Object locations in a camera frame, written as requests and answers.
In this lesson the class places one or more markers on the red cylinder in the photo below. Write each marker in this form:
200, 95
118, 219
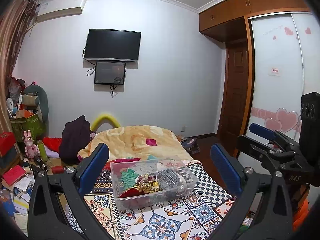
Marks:
58, 169

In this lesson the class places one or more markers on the green storage bag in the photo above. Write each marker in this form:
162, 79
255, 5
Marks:
28, 128

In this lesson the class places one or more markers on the green knit glove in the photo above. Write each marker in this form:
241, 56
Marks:
128, 177

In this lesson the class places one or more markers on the blue booklet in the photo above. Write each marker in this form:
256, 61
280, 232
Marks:
6, 202

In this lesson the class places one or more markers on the small black wall monitor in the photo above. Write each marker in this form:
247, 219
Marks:
110, 72

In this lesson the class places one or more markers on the colourful printed quilt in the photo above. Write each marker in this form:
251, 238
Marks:
127, 159

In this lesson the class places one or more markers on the pile of papers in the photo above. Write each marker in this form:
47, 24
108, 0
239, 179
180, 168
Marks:
22, 195

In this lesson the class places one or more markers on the red cloth piece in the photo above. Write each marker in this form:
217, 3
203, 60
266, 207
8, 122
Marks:
130, 193

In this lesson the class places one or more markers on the grey-green plush toy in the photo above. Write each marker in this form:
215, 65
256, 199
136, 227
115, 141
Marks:
33, 97

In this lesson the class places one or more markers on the red plastic bag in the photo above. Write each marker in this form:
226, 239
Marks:
16, 86

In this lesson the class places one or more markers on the red and white paper label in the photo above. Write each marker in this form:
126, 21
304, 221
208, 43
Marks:
275, 70

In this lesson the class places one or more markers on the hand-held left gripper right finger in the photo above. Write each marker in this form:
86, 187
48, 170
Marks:
226, 171

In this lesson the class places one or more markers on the purple cloth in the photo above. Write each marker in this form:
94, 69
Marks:
52, 154

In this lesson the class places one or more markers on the dark grey box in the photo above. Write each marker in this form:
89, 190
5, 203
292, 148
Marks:
7, 158

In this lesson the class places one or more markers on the yellow fleece blanket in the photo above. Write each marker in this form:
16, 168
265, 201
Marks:
130, 140

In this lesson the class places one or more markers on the brown wooden door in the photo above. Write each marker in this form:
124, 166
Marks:
237, 85

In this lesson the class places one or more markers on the orange box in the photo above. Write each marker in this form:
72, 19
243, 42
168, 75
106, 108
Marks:
25, 114

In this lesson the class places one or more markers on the brown striped curtain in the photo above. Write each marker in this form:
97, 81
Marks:
11, 55

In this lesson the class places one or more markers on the clear plastic storage box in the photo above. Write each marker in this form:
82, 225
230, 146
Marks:
130, 202

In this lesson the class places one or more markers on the black flashlight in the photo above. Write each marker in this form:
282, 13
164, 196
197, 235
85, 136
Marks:
41, 163

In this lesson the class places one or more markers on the yellow foam tube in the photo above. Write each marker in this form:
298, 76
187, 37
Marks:
103, 118

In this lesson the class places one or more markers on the patterned patchwork bed sheet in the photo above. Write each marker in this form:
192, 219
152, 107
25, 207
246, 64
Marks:
165, 225

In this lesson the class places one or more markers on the black wall television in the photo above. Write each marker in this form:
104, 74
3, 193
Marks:
112, 45

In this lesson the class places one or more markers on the dark purple bag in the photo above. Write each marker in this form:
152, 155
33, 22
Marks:
190, 145

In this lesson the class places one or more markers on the dark purple garment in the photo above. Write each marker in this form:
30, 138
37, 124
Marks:
75, 140

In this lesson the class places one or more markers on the red book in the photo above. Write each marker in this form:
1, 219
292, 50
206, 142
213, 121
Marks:
13, 175

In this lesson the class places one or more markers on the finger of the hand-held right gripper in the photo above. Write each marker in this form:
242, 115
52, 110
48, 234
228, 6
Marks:
261, 130
247, 143

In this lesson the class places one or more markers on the wooden overhead wardrobe cabinet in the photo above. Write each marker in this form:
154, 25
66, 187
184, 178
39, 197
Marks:
225, 12

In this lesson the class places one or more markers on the green bottle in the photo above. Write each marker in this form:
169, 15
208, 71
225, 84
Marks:
42, 151

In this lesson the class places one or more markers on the white wall air conditioner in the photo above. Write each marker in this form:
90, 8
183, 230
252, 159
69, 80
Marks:
62, 6

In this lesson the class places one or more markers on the white heart-print sliding door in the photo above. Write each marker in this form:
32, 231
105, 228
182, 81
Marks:
272, 50
310, 62

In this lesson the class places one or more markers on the floral fabric scrunchie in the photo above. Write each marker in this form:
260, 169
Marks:
147, 181

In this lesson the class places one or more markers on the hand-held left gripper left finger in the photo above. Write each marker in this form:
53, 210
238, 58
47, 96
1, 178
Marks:
93, 171

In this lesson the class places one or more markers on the red box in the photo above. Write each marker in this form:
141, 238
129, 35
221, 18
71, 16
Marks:
7, 142

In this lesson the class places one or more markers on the pink rabbit figurine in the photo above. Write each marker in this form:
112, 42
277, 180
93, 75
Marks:
30, 146

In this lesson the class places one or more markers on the white handheld fan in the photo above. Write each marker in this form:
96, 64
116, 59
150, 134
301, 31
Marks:
10, 105

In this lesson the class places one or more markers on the red garment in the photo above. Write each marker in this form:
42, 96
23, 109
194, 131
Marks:
52, 143

